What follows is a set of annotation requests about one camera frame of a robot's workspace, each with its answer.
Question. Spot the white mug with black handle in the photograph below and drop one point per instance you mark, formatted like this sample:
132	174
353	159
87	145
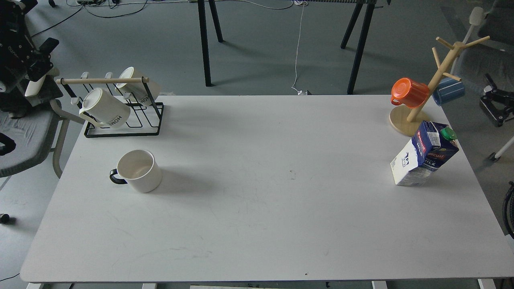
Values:
139	169

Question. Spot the blue and white milk carton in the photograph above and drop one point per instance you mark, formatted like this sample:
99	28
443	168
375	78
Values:
432	145

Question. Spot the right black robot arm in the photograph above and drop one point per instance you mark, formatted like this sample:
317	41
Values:
496	104

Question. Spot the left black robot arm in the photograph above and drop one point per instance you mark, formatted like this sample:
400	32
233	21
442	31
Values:
26	81

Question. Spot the rear white mug on rack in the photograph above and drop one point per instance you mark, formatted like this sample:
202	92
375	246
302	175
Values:
138	89

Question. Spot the white mug on rack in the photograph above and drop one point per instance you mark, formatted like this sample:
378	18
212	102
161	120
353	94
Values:
102	109
138	89

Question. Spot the wooden mug tree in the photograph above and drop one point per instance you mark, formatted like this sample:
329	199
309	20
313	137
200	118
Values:
406	120

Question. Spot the front white mug on rack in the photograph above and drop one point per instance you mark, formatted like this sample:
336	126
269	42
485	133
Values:
102	109

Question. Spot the orange mug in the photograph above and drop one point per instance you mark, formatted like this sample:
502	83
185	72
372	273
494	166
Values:
408	92

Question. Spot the black trestle table legs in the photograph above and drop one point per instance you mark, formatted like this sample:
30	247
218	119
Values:
278	44

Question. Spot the blue mug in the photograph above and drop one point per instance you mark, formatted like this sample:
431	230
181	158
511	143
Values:
448	90

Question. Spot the black wire mug rack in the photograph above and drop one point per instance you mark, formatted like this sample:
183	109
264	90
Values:
143	120

